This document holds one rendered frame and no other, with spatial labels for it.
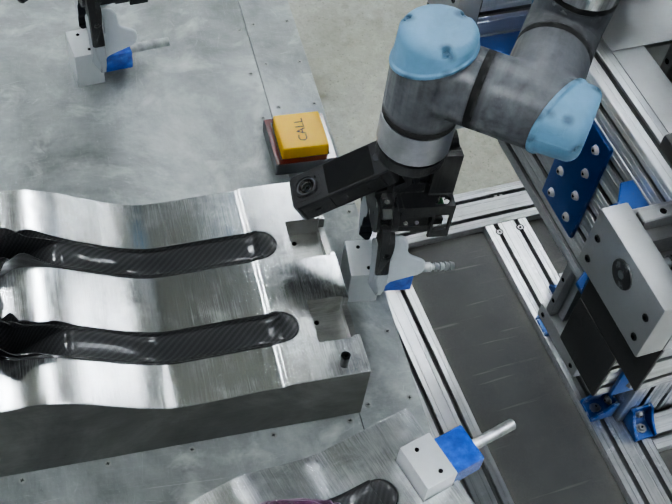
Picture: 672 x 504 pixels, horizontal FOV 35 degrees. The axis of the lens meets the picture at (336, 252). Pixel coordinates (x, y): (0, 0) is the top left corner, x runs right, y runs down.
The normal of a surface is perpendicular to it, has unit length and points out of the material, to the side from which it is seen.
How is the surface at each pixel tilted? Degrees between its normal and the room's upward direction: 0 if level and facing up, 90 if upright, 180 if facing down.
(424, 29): 0
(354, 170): 32
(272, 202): 0
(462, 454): 0
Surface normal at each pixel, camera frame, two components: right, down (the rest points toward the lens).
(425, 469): 0.11, -0.59
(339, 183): -0.43, -0.48
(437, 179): 0.14, 0.80
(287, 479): 0.50, -0.70
